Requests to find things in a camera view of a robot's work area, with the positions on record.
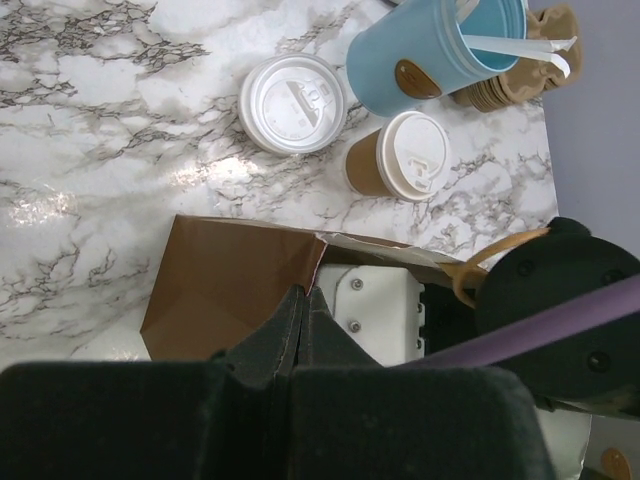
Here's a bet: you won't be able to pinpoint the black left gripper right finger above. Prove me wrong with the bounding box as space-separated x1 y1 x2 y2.
294 289 555 479

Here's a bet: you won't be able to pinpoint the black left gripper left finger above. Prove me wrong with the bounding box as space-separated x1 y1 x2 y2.
1 287 305 479

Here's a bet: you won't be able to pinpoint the brown paper bag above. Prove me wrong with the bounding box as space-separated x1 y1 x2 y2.
140 215 461 361

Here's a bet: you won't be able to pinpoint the brown paper coffee cup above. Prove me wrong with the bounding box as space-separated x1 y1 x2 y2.
345 130 393 197

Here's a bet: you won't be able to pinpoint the white plastic cup lid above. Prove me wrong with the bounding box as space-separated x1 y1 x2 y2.
376 111 453 203

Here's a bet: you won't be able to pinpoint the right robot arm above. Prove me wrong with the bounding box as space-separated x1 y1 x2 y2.
420 217 639 419

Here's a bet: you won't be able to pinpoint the white lid stack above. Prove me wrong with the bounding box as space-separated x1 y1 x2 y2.
238 53 347 156

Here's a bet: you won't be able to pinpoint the light blue plastic tumbler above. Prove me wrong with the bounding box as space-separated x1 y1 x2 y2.
346 0 527 117

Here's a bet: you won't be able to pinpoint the stacked cardboard cup carriers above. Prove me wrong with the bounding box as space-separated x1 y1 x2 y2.
451 4 584 113

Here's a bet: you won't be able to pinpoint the white plastic stirrer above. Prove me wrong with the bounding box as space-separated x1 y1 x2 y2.
459 0 579 79

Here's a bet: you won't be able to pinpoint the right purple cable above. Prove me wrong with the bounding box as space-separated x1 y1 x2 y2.
399 274 640 371

